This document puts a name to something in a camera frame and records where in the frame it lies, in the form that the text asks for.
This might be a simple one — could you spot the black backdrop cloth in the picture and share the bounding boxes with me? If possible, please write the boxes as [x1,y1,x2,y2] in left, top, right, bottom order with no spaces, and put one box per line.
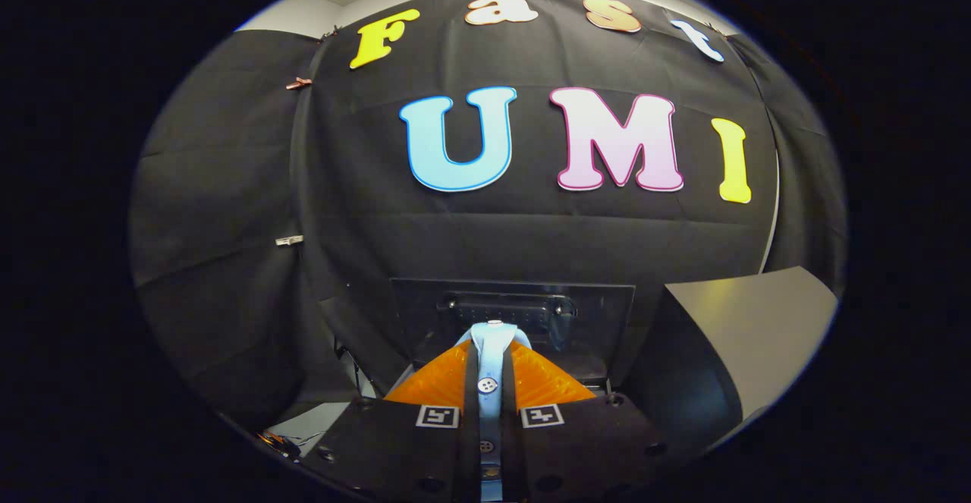
[129,0,849,443]

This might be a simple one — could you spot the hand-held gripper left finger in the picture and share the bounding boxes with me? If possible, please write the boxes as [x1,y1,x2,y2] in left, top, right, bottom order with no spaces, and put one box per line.
[300,338,481,503]

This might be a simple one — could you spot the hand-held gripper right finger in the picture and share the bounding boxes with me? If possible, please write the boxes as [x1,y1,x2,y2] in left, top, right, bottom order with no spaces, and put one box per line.
[501,338,670,503]

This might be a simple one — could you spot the light blue shirt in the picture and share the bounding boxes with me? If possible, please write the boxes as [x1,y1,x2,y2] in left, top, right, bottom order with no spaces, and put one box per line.
[454,321,533,503]

